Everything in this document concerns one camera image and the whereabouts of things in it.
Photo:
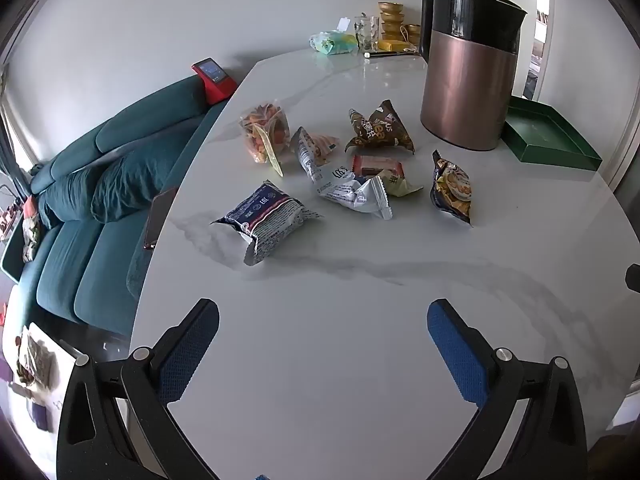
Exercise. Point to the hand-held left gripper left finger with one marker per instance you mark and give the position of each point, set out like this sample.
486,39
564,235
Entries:
190,350

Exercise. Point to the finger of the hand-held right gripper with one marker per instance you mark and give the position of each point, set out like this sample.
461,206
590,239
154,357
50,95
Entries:
634,278

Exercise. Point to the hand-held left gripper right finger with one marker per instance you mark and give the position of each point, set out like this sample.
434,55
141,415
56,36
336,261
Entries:
457,350

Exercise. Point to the blue and white snack packet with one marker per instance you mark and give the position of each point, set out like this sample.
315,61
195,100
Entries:
270,215

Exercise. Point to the dark cookie snack packet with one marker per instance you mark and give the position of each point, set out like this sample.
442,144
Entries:
450,187

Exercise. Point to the cream snack packet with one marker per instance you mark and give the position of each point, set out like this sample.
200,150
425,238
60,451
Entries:
401,186

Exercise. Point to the green tray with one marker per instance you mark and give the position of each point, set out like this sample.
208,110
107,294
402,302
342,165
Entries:
540,132

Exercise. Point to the red snack packet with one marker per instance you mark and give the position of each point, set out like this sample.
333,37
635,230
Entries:
375,164

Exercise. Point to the clear bag of orange snacks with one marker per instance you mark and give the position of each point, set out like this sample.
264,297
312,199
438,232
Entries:
260,135

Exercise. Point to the silver and orange snack packet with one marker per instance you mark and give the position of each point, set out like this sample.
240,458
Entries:
307,152

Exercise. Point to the brown triangular snack packet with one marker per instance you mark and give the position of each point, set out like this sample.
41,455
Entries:
375,130

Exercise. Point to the smartphone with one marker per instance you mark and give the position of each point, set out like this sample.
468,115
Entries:
160,217

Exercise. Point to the teal sofa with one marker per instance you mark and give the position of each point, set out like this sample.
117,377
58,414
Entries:
75,270

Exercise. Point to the white tray with brown items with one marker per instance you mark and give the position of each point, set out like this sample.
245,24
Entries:
37,360

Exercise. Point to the large teal cushion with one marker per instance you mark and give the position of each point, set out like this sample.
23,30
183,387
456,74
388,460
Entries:
130,185

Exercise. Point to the patterned cloth bag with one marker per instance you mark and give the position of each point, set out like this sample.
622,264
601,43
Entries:
31,237

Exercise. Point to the small teal cushion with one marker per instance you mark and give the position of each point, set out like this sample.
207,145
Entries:
65,195

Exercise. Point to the copper and black kettle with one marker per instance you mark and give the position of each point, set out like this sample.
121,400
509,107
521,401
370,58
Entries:
465,85

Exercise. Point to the red tablet stand device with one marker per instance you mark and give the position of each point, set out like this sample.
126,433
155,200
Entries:
212,85

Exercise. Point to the black pen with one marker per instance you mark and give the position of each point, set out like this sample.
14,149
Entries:
380,54

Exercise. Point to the yellow flat box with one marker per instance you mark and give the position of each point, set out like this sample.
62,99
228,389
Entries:
392,46

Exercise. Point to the short stack of gold bowls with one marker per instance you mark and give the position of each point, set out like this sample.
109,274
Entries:
412,32

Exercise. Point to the patterned drinking glass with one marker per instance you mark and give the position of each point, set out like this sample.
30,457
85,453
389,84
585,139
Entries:
367,32

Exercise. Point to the wet wipes pack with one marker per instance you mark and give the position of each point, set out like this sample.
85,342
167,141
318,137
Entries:
332,42

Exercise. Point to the tall stack of gold bowls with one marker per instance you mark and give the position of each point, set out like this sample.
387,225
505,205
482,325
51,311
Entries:
391,17

